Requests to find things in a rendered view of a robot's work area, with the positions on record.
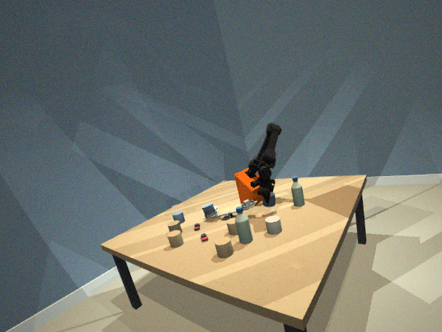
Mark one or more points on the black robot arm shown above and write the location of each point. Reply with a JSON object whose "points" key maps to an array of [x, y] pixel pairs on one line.
{"points": [[266, 156]]}

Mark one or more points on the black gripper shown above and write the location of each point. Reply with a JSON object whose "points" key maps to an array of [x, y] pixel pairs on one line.
{"points": [[267, 188]]}

